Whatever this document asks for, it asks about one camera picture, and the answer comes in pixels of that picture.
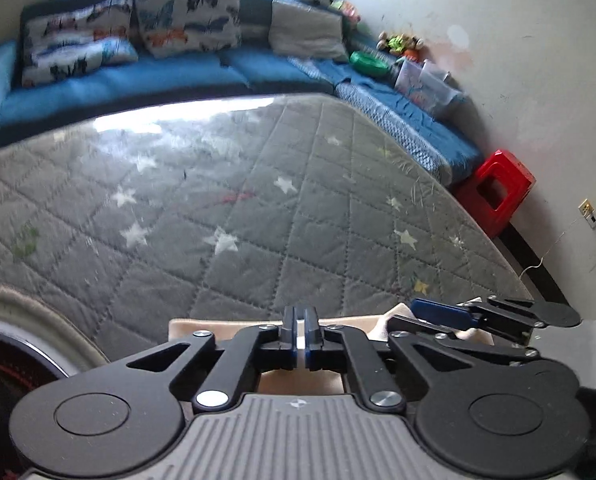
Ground green orange plush toy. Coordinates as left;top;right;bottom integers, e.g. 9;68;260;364
329;0;361;25

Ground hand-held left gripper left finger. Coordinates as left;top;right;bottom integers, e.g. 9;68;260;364
73;305;300;411

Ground cream sweatshirt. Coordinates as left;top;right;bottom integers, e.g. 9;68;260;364
169;301;494;397

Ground blue sofa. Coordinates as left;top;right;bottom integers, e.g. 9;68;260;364
0;0;481;186

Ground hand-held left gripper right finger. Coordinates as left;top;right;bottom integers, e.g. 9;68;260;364
305;305;544;413

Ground round black hotplate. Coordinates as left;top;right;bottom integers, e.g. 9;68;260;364
0;285;109;480

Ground thin white cable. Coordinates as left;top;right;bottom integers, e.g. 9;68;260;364
520;215;586;278

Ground clear plastic storage box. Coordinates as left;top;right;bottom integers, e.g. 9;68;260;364
394;57;466;118

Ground square butterfly print pillow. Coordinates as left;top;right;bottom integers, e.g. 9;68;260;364
135;0;243;58

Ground red plastic stool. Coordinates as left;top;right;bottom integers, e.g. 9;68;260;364
453;149;536;238

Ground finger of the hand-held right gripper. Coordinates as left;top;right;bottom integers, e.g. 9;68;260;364
409;297;546;347

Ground brown green plush toys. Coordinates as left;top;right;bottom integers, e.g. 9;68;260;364
378;31;425;58

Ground green bowl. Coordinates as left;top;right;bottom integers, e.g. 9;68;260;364
349;50;389;77

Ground folded butterfly print quilt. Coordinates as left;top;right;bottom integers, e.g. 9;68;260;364
20;0;139;88

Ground grey pillow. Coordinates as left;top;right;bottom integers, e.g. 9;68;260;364
268;0;349;63

